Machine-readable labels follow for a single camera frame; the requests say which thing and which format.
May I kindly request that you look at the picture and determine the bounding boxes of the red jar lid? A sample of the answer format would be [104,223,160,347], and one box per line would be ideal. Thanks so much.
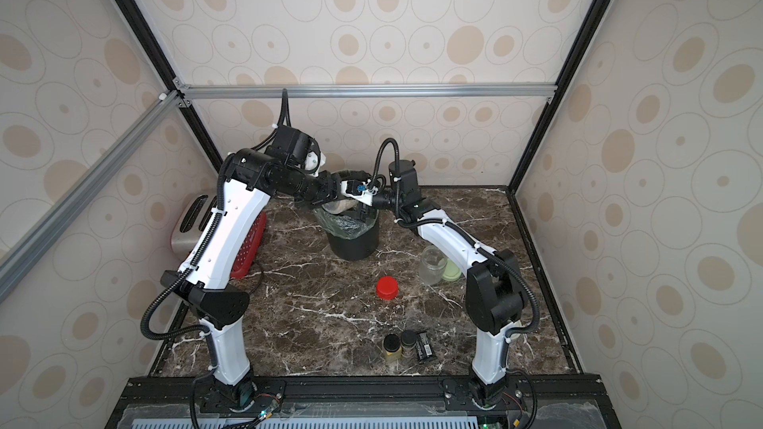
[376,276,399,301]

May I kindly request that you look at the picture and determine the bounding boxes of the clear oatmeal jar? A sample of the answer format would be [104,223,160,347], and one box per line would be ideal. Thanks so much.
[419,245,448,286]

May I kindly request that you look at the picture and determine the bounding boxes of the light green jar lid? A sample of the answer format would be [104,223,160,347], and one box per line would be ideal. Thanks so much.
[441,259,463,282]

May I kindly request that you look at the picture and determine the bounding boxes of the red lid oatmeal jar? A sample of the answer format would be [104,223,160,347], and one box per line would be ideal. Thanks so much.
[322,200,374,220]

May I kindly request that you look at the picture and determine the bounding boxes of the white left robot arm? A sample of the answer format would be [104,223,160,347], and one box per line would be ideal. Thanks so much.
[140,95,343,389]

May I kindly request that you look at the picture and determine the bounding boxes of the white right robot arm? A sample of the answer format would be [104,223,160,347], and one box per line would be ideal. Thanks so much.
[370,138,540,387]

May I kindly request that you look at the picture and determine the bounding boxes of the black trash bin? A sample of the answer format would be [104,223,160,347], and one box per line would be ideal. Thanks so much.
[326,219,380,261]

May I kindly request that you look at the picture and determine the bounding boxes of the red polka dot toaster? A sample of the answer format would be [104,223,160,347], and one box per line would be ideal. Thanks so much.
[171,189,267,279]

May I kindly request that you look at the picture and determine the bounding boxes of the yellow spice jar black lid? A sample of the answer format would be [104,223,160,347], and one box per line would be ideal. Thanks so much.
[383,334,403,365]

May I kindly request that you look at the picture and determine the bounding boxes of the dark spice jar black lid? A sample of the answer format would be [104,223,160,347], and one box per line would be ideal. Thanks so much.
[399,330,418,359]

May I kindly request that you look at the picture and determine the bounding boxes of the small black box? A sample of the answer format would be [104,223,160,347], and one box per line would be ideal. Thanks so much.
[415,332,436,363]

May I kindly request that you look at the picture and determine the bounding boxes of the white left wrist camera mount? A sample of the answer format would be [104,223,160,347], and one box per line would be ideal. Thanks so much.
[304,151,326,176]

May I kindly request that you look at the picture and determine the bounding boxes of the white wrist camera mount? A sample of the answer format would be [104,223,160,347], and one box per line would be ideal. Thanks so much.
[340,180,377,208]
[304,151,326,176]

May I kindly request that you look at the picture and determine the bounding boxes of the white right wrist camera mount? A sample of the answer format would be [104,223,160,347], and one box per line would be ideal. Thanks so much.
[340,180,377,208]

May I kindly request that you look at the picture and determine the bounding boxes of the aluminium frame rail back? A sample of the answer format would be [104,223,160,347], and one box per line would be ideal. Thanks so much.
[179,83,558,100]

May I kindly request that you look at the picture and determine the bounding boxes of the aluminium frame rail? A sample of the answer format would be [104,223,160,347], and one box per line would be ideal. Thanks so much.
[179,83,558,100]
[1,91,181,300]

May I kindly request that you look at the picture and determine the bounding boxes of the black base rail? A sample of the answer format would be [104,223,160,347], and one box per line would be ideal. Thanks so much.
[107,375,620,428]

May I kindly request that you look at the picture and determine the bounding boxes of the aluminium frame rail left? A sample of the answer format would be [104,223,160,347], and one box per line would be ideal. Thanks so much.
[1,91,181,300]

